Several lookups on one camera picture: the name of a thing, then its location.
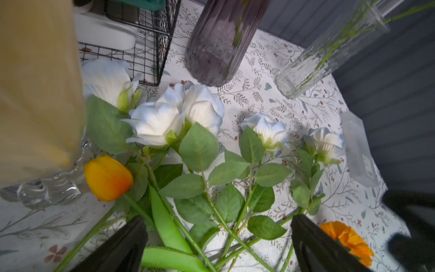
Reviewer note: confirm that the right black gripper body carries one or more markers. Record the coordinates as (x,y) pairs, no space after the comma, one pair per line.
(416,252)

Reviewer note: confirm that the clear glass vase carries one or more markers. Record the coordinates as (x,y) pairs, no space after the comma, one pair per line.
(349,34)

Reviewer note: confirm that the white rose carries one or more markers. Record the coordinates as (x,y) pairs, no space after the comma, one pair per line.
(201,106)
(271,132)
(326,147)
(153,123)
(109,80)

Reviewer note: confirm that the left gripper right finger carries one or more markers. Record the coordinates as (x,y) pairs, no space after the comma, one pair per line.
(317,252)

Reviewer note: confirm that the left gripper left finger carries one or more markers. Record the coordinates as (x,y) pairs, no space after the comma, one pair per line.
(120,253)

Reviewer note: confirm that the floral patterned table mat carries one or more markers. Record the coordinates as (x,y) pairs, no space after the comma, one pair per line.
(38,240)

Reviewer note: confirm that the purple ribbed glass vase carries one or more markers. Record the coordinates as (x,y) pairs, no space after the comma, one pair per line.
(221,38)

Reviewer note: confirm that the small orange rosebud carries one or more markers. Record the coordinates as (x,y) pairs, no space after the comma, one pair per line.
(108,180)

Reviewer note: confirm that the yellow wavy glass vase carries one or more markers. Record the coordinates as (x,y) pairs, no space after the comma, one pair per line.
(43,112)

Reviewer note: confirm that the black wire desk organizer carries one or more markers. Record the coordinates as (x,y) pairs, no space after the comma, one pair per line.
(118,31)

